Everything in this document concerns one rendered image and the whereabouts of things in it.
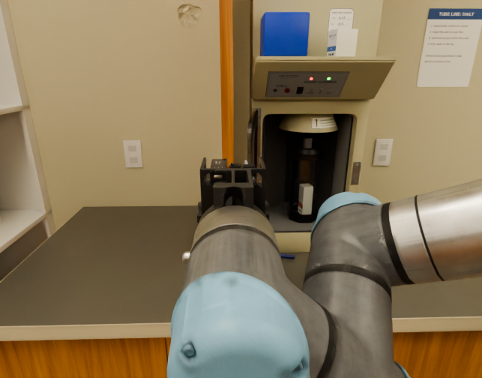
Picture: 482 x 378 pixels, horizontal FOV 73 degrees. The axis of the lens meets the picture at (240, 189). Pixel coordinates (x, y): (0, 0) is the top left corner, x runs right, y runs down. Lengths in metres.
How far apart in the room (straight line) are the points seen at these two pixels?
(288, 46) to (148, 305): 0.69
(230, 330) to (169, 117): 1.23
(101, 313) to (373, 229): 0.71
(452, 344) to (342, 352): 0.83
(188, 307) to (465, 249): 0.21
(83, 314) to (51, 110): 0.87
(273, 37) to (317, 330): 0.67
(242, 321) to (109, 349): 0.79
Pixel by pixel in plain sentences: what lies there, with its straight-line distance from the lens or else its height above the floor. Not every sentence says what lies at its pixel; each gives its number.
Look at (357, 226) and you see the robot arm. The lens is 0.31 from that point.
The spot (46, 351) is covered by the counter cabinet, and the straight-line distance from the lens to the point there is 1.00.
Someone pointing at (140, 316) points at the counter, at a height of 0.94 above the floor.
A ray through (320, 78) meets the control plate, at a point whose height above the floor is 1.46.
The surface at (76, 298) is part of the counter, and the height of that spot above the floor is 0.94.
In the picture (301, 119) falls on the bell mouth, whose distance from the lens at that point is 0.96.
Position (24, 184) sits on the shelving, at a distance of 1.64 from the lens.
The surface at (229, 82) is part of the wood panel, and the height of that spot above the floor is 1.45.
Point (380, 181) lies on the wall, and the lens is 1.55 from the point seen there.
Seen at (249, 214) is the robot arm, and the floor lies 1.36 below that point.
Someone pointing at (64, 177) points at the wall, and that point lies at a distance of 1.56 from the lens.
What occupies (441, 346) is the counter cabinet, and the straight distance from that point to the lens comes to 1.05.
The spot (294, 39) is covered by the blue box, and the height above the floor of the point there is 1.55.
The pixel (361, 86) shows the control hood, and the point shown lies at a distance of 0.90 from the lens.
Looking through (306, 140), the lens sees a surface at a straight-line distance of 1.03.
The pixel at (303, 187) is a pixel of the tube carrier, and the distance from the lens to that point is 1.04.
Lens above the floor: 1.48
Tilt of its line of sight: 20 degrees down
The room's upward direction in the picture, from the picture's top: straight up
